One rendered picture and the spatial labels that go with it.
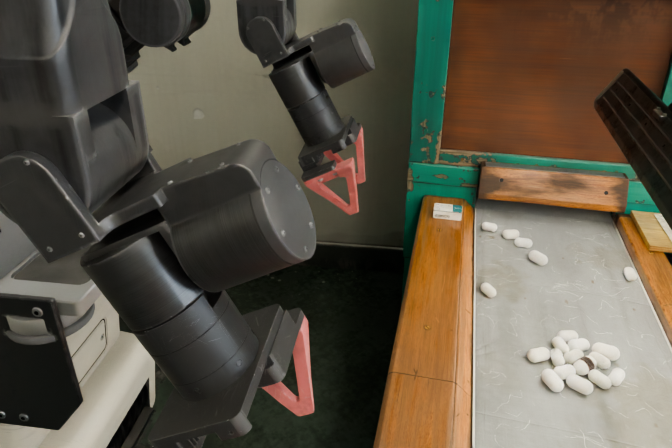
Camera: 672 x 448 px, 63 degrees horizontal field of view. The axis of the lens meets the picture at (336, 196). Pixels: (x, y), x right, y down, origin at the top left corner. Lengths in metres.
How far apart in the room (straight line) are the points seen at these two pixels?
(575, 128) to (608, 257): 0.28
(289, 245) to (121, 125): 0.12
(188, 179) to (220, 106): 1.92
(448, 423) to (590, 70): 0.77
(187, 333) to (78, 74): 0.15
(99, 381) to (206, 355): 0.48
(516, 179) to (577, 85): 0.22
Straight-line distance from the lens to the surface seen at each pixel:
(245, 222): 0.27
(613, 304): 1.08
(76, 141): 0.28
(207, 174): 0.28
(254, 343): 0.36
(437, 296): 0.96
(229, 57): 2.14
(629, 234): 1.27
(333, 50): 0.68
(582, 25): 1.22
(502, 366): 0.89
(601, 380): 0.90
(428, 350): 0.85
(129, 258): 0.31
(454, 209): 1.20
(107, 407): 0.78
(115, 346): 0.85
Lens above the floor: 1.33
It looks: 26 degrees down
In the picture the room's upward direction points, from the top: straight up
